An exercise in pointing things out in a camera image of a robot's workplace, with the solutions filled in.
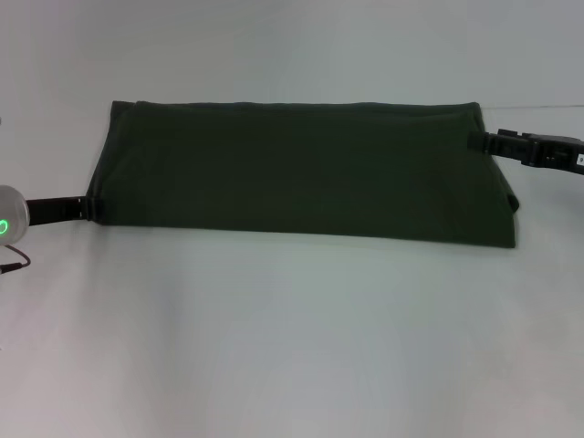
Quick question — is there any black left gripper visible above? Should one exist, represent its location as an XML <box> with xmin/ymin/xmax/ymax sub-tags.
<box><xmin>26</xmin><ymin>195</ymin><xmax>106</xmax><ymax>227</ymax></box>

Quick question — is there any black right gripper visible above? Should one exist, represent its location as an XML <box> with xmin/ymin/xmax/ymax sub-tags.
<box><xmin>466</xmin><ymin>129</ymin><xmax>584</xmax><ymax>177</ymax></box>

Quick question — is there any dark green shirt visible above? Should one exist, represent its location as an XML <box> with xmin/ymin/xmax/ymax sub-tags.
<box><xmin>86</xmin><ymin>99</ymin><xmax>522</xmax><ymax>250</ymax></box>

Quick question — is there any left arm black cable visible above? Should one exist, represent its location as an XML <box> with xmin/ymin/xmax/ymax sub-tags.
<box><xmin>0</xmin><ymin>245</ymin><xmax>33</xmax><ymax>276</ymax></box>

